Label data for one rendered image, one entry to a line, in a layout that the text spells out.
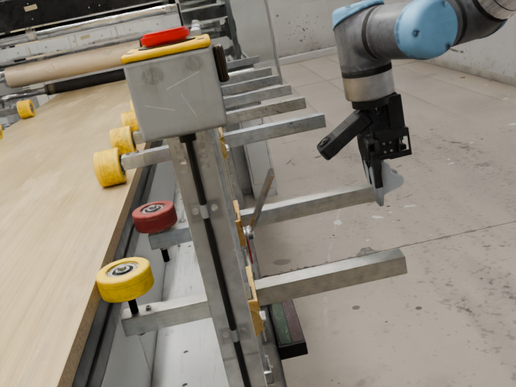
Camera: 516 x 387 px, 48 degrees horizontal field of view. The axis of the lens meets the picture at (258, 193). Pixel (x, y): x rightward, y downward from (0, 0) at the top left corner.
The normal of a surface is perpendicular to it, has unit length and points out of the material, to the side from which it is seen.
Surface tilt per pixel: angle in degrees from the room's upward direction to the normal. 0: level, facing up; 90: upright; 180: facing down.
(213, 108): 90
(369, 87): 91
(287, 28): 90
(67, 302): 0
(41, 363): 0
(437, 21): 89
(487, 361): 0
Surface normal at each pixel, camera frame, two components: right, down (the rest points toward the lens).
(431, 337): -0.19, -0.93
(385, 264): 0.10, 0.31
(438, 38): 0.45, 0.20
